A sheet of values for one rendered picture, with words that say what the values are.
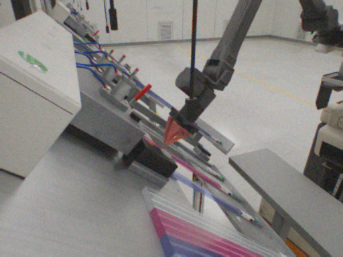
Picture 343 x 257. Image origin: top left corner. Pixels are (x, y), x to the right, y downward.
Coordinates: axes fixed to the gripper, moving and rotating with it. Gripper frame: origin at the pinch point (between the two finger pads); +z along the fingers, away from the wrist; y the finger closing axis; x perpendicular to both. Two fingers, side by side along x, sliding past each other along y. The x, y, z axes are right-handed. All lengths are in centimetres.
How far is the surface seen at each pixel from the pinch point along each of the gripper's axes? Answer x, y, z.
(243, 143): 155, -115, -14
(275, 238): 29.4, 28.0, 0.2
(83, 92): -34.2, 27.7, -6.0
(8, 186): -38, 42, 0
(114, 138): -26.7, 27.9, -2.5
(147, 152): -21.5, 29.2, -3.7
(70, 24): -31, -117, -3
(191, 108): -14.5, 20.5, -12.8
